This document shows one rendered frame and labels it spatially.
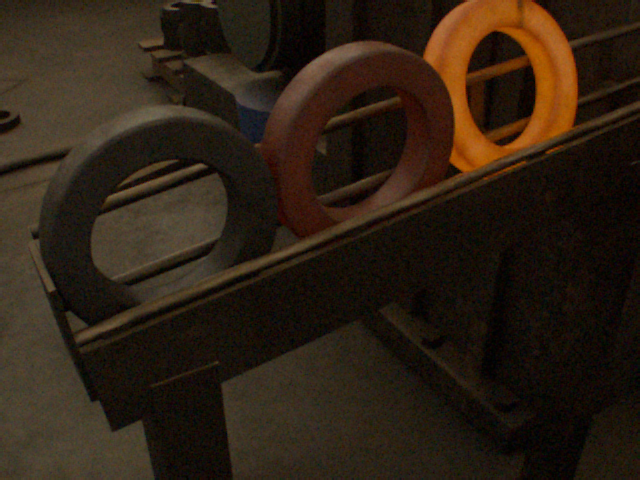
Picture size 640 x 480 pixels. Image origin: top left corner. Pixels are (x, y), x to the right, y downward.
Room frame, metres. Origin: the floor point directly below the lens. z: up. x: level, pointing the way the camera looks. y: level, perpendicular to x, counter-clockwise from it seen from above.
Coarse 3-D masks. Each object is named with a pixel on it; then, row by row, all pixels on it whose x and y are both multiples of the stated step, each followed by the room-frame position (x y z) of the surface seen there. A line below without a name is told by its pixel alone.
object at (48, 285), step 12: (36, 252) 0.44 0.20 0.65; (36, 264) 0.42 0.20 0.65; (48, 276) 0.40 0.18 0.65; (48, 288) 0.39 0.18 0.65; (48, 300) 0.44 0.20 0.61; (60, 300) 0.39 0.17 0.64; (60, 312) 0.39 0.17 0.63; (60, 324) 0.39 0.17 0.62; (72, 336) 0.39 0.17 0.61; (72, 348) 0.39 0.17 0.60; (72, 360) 0.43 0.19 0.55; (84, 372) 0.39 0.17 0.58; (84, 384) 0.39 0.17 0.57; (96, 396) 0.39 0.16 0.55
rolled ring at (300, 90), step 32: (320, 64) 0.54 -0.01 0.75; (352, 64) 0.54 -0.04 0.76; (384, 64) 0.55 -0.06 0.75; (416, 64) 0.57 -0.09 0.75; (288, 96) 0.53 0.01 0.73; (320, 96) 0.52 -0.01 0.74; (352, 96) 0.54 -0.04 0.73; (416, 96) 0.57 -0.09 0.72; (448, 96) 0.59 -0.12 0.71; (288, 128) 0.51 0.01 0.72; (320, 128) 0.52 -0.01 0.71; (416, 128) 0.59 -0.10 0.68; (448, 128) 0.59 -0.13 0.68; (288, 160) 0.51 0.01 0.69; (416, 160) 0.59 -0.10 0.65; (448, 160) 0.59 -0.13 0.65; (288, 192) 0.51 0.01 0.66; (384, 192) 0.58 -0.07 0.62; (288, 224) 0.51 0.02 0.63; (320, 224) 0.52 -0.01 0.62
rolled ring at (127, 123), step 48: (96, 144) 0.44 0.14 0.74; (144, 144) 0.45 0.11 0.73; (192, 144) 0.46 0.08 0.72; (240, 144) 0.48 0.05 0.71; (48, 192) 0.44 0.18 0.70; (96, 192) 0.43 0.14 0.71; (240, 192) 0.48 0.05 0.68; (48, 240) 0.41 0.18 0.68; (240, 240) 0.48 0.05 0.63; (96, 288) 0.42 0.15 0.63; (144, 288) 0.47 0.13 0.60
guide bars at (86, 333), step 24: (600, 120) 0.66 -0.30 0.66; (552, 144) 0.62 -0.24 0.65; (480, 168) 0.58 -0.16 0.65; (504, 168) 0.59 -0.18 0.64; (432, 192) 0.55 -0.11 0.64; (360, 216) 0.52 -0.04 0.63; (384, 216) 0.52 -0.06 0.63; (312, 240) 0.49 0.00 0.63; (336, 240) 0.50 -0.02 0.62; (240, 264) 0.46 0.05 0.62; (264, 264) 0.47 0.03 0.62; (192, 288) 0.44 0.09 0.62; (216, 288) 0.45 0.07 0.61; (144, 312) 0.42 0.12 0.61; (96, 336) 0.40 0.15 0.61
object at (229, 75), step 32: (224, 0) 2.04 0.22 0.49; (256, 0) 1.86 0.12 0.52; (288, 0) 1.80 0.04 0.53; (320, 0) 1.86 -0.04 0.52; (224, 32) 2.05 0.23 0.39; (256, 32) 1.87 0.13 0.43; (288, 32) 1.80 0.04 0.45; (320, 32) 1.87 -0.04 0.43; (192, 64) 2.21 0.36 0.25; (224, 64) 2.19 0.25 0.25; (256, 64) 1.88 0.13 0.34; (288, 64) 1.88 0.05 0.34; (192, 96) 2.19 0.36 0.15; (224, 96) 1.96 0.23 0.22; (320, 160) 1.50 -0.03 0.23; (320, 192) 1.50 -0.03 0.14
